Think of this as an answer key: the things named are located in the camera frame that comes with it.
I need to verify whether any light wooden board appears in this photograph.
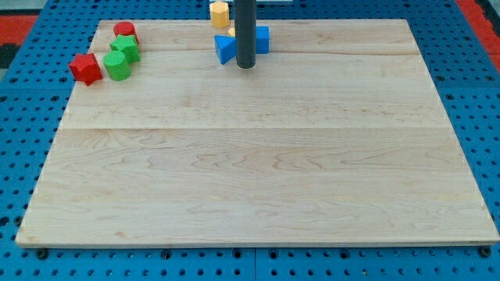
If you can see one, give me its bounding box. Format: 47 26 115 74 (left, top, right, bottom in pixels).
16 20 499 248

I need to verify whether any blue triangle block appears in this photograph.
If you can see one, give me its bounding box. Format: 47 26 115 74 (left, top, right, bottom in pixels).
214 35 237 65

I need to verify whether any blue cube block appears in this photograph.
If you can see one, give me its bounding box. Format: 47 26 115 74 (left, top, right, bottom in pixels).
255 26 270 54

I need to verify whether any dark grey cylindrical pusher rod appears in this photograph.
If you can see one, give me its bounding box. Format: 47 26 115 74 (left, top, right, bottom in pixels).
234 0 256 69

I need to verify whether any yellow hexagon block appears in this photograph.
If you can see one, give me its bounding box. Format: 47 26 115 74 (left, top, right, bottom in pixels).
209 1 230 28

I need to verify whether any green star block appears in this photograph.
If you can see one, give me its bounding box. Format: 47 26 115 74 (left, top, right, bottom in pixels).
110 34 141 63

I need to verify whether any green cylinder block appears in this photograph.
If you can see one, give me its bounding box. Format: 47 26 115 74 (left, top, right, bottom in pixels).
103 51 131 81

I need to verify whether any red cylinder block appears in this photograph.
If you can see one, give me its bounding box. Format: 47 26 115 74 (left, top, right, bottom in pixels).
112 21 139 42

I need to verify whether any red star block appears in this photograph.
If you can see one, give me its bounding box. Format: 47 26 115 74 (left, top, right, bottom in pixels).
69 53 103 86

